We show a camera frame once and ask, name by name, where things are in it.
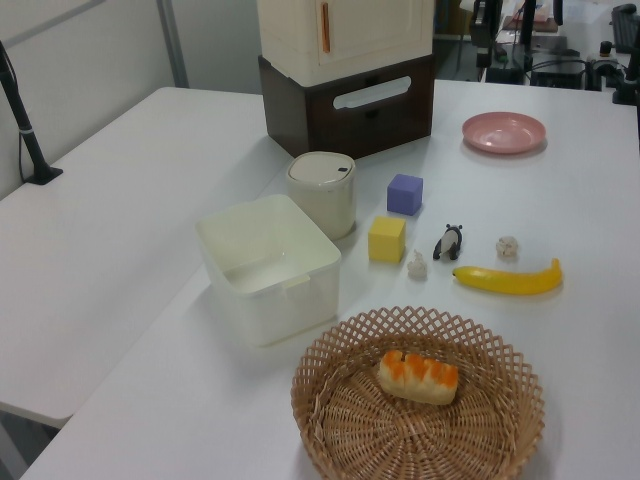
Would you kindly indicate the woven wicker basket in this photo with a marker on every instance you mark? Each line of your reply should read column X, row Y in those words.
column 415, row 435

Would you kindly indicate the yellow foam cube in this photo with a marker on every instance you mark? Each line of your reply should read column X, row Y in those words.
column 386, row 240

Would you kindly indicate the orange glazed toy bread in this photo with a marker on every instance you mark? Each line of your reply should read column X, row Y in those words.
column 417, row 380

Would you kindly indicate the cream plastic cabinet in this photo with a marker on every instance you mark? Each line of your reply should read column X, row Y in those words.
column 375, row 30

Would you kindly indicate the pink round plate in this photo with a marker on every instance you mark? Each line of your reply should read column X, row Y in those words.
column 502, row 132

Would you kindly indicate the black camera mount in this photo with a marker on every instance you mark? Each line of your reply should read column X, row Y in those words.
column 482, row 35

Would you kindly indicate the purple foam cube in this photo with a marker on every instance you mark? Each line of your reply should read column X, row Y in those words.
column 404, row 195

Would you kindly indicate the yellow toy banana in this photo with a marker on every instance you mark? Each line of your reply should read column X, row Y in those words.
column 505, row 281

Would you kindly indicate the black white panda figurine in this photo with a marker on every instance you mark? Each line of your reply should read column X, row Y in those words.
column 447, row 242

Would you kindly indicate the cream plastic storage box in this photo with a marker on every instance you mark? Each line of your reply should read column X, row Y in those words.
column 280, row 305

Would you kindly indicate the black pole stand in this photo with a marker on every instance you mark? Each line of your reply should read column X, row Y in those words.
column 25, row 130

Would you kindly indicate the beige desktop dustbin body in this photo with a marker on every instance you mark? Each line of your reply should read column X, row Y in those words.
column 325, row 210

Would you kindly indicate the beige dustbin lid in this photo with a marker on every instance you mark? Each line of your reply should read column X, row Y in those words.
column 320, row 169

